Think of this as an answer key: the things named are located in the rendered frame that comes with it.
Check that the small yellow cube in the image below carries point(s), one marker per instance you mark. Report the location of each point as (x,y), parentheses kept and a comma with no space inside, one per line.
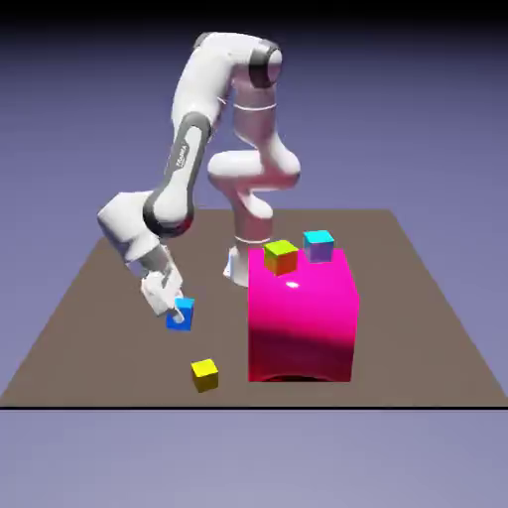
(204,375)

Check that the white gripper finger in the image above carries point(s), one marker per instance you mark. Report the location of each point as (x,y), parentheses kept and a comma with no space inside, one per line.
(178,315)

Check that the small green orange cube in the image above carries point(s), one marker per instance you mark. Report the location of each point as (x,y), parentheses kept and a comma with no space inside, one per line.
(281,257)

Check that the small blue cube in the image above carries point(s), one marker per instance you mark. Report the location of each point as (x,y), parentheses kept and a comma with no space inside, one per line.
(186,313)

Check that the large pink box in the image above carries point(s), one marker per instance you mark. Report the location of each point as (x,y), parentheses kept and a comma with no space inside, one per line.
(301,317)

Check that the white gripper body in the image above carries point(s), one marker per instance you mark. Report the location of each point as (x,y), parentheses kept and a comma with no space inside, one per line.
(158,293)

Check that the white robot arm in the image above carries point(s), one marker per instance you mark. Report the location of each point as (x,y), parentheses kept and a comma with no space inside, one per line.
(250,131)

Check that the small cyan purple cube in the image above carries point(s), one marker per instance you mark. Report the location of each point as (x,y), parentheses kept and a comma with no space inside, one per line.
(318,246)

